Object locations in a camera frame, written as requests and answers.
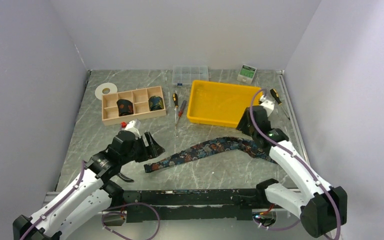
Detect green white small box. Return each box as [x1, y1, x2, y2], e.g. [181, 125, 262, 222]
[236, 64, 257, 85]

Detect blue rolled tie yellow flowers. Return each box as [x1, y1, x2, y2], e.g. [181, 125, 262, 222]
[148, 95, 165, 112]

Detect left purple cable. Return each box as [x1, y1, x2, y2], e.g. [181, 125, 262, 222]
[19, 160, 161, 240]

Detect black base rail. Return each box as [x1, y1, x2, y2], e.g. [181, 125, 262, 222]
[108, 188, 278, 223]

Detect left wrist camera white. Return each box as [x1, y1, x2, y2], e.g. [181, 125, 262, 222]
[120, 119, 141, 138]

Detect yellow plastic tray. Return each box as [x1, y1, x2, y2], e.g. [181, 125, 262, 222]
[186, 80, 262, 128]

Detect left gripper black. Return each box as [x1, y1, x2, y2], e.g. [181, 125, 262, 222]
[120, 131, 165, 165]

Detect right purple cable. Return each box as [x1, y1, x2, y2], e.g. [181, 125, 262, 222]
[248, 88, 343, 240]

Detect dark rolled tie orange pattern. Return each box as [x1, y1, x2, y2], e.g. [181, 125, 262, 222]
[116, 99, 134, 117]

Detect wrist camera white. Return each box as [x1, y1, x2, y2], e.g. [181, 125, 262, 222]
[120, 119, 141, 138]
[258, 95, 275, 117]

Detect wooden compartment organizer box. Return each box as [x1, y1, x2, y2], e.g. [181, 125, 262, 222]
[101, 86, 167, 126]

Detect clear plastic parts box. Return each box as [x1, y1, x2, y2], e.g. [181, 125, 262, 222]
[172, 65, 209, 87]

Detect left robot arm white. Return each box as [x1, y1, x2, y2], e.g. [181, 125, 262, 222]
[12, 130, 165, 240]

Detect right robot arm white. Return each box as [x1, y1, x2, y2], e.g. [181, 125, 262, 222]
[144, 105, 348, 238]

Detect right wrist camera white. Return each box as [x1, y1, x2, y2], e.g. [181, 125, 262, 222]
[258, 95, 275, 117]

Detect purple cable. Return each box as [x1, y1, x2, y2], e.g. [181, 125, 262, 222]
[19, 160, 161, 240]
[248, 88, 343, 240]

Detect black yellow screwdriver right side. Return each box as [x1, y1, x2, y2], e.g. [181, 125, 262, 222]
[269, 88, 291, 120]

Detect navy floral necktie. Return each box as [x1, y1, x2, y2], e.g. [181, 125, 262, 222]
[143, 136, 275, 173]

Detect small black curved piece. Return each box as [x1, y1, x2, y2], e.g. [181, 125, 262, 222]
[117, 172, 134, 183]

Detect blue red handled screwdriver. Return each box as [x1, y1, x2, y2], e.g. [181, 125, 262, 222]
[175, 100, 187, 125]

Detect black yellow handled screwdriver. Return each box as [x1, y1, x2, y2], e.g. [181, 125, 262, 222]
[172, 92, 179, 124]

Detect white tape roll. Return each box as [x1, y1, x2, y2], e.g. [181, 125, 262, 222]
[94, 82, 118, 100]

